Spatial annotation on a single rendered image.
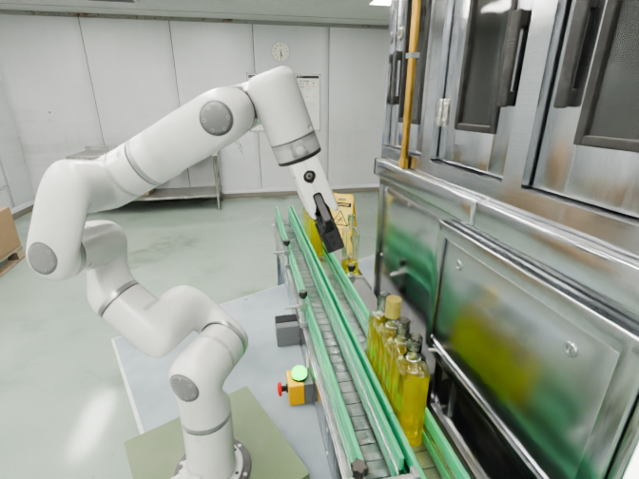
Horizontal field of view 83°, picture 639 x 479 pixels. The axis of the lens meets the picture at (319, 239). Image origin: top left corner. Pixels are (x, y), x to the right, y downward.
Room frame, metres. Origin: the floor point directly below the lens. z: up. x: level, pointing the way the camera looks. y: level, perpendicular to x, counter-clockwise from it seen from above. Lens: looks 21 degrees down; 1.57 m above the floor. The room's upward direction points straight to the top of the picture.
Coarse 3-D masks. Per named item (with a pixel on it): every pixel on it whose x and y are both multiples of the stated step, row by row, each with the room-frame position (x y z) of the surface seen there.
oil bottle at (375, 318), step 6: (372, 312) 0.77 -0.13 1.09; (372, 318) 0.75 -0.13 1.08; (378, 318) 0.74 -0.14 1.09; (384, 318) 0.74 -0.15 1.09; (372, 324) 0.74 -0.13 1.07; (378, 324) 0.73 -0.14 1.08; (372, 330) 0.74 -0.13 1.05; (372, 336) 0.74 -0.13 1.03; (372, 342) 0.74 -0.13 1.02; (366, 348) 0.78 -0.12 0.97; (372, 348) 0.73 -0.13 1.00; (366, 354) 0.77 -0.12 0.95; (372, 354) 0.73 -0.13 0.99; (372, 360) 0.73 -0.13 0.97; (372, 366) 0.73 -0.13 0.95
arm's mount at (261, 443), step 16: (240, 400) 0.73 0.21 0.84; (256, 400) 0.73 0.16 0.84; (240, 416) 0.68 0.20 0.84; (256, 416) 0.68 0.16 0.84; (160, 432) 0.63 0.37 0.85; (176, 432) 0.63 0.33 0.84; (240, 432) 0.64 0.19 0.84; (256, 432) 0.64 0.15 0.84; (272, 432) 0.64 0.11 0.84; (128, 448) 0.59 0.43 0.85; (144, 448) 0.59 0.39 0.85; (160, 448) 0.59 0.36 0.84; (176, 448) 0.59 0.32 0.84; (240, 448) 0.59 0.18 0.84; (256, 448) 0.60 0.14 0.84; (272, 448) 0.60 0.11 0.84; (288, 448) 0.60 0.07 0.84; (144, 464) 0.55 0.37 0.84; (160, 464) 0.55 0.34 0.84; (176, 464) 0.55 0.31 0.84; (256, 464) 0.56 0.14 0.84; (272, 464) 0.56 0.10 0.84; (288, 464) 0.56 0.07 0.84
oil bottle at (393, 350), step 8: (392, 344) 0.64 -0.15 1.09; (400, 344) 0.63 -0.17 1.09; (384, 352) 0.66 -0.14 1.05; (392, 352) 0.63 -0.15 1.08; (400, 352) 0.62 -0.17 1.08; (384, 360) 0.66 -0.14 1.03; (392, 360) 0.62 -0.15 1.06; (384, 368) 0.65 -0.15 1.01; (392, 368) 0.62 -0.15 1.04; (384, 376) 0.65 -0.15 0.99; (392, 376) 0.62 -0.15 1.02; (384, 384) 0.65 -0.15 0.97; (392, 384) 0.62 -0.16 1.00; (384, 392) 0.64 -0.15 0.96
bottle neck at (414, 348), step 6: (408, 336) 0.59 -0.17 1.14; (414, 336) 0.60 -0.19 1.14; (420, 336) 0.59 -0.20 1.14; (408, 342) 0.59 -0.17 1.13; (414, 342) 0.58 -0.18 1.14; (420, 342) 0.58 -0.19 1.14; (408, 348) 0.59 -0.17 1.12; (414, 348) 0.58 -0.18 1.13; (420, 348) 0.58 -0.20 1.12; (408, 354) 0.58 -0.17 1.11; (414, 354) 0.58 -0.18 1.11; (420, 354) 0.58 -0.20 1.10; (414, 360) 0.58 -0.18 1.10
